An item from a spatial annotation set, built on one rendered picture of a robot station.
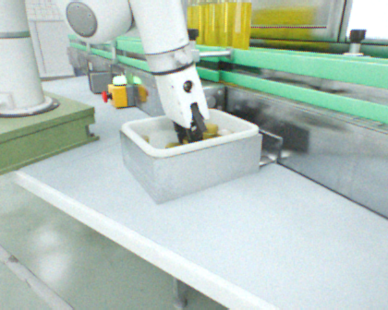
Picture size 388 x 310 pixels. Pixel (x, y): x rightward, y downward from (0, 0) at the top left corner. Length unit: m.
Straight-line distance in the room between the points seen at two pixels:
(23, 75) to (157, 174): 0.40
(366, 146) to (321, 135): 0.08
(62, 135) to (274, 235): 0.50
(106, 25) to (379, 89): 0.40
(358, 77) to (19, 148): 0.62
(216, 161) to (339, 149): 0.20
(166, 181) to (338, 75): 0.32
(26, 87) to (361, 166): 0.67
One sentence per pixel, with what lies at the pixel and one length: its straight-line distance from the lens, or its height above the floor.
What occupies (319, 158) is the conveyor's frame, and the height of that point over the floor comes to 0.80.
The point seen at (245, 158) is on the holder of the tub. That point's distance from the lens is 0.53.
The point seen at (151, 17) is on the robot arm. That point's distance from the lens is 0.45.
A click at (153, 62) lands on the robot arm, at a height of 0.96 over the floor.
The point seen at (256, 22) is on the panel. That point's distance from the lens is 0.90.
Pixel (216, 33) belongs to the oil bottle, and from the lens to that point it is 0.78.
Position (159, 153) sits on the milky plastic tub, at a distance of 0.43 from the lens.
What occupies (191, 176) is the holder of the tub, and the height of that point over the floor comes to 0.78.
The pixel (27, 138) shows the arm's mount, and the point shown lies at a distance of 0.67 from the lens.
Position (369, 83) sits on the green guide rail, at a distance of 0.49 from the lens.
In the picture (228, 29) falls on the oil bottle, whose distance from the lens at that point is 0.74.
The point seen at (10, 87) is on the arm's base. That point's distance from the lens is 0.73.
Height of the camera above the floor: 1.01
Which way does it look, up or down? 24 degrees down
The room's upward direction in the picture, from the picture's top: straight up
